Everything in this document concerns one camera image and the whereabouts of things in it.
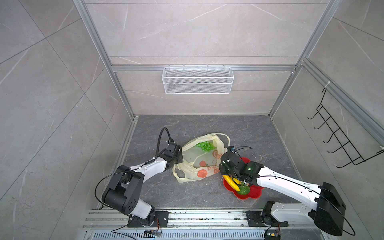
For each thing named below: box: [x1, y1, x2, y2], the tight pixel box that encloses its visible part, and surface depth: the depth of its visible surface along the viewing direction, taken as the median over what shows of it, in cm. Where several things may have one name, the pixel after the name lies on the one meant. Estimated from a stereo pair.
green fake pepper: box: [237, 185, 250, 196], surface depth 79 cm
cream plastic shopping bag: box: [172, 133, 231, 183], surface depth 95 cm
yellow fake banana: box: [222, 175, 240, 192], surface depth 77 cm
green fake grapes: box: [196, 141, 216, 153], surface depth 100 cm
